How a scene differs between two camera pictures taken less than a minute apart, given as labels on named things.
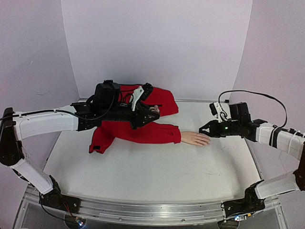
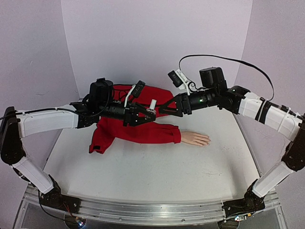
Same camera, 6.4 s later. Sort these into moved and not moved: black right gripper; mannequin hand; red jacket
Moved: black right gripper
Not moved: mannequin hand; red jacket
